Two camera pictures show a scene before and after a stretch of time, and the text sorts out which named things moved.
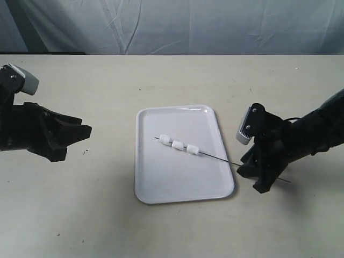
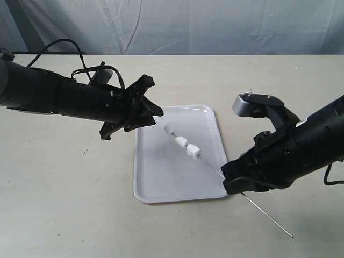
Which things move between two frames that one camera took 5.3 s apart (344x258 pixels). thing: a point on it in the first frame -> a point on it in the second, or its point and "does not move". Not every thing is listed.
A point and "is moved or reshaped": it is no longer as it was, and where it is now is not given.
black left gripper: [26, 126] -> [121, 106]
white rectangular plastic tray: [165, 174] does not move
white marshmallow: [165, 140] -> [171, 129]
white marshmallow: [178, 144] is moved or reshaped
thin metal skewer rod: [225, 160] -> [246, 197]
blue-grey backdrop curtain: [173, 27] does not move
